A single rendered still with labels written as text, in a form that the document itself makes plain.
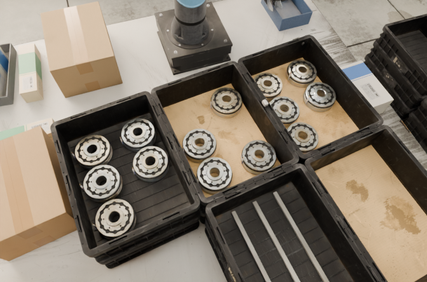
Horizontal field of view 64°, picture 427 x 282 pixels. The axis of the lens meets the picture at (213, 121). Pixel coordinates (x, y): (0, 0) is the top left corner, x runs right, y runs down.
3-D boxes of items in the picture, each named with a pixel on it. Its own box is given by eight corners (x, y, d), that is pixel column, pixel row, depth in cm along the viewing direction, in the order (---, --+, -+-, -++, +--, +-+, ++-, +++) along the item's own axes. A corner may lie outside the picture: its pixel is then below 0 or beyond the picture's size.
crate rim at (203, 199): (149, 93, 106) (149, 89, 104) (234, 64, 114) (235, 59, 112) (203, 208, 88) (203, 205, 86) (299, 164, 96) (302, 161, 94)
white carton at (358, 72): (328, 82, 137) (335, 68, 130) (352, 74, 140) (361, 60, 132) (356, 122, 128) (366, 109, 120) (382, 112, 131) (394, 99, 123)
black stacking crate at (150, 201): (63, 143, 107) (50, 124, 97) (152, 110, 114) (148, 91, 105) (98, 265, 89) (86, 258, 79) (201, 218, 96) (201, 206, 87)
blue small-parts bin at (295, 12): (260, 2, 161) (262, -10, 155) (288, -5, 164) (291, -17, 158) (279, 31, 151) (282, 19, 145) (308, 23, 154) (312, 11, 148)
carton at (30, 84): (24, 56, 139) (18, 46, 134) (40, 53, 140) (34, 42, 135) (26, 103, 127) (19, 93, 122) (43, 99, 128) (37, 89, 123)
